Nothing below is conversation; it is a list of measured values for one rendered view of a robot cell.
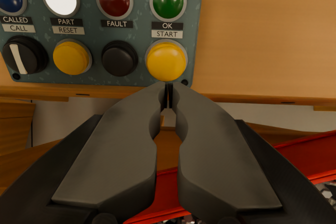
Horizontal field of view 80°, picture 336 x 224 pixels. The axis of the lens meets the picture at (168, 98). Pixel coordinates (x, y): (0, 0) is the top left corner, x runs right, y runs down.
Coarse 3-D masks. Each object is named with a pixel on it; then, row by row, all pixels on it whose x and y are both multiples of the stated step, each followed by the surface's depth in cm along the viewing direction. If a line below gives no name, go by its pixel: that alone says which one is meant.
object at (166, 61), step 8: (152, 48) 14; (160, 48) 14; (168, 48) 14; (176, 48) 14; (152, 56) 14; (160, 56) 14; (168, 56) 14; (176, 56) 14; (184, 56) 14; (152, 64) 14; (160, 64) 14; (168, 64) 14; (176, 64) 14; (184, 64) 15; (152, 72) 15; (160, 72) 15; (168, 72) 15; (176, 72) 15; (168, 80) 15
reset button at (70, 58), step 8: (56, 48) 14; (64, 48) 14; (72, 48) 14; (80, 48) 14; (56, 56) 14; (64, 56) 14; (72, 56) 14; (80, 56) 14; (56, 64) 15; (64, 64) 14; (72, 64) 14; (80, 64) 15; (64, 72) 15; (72, 72) 15; (80, 72) 15
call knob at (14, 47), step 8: (16, 40) 14; (24, 40) 14; (8, 48) 14; (16, 48) 14; (24, 48) 14; (32, 48) 14; (8, 56) 14; (16, 56) 14; (24, 56) 14; (32, 56) 14; (40, 56) 15; (8, 64) 15; (16, 64) 15; (24, 64) 15; (32, 64) 15; (40, 64) 15; (24, 72) 15; (32, 72) 15
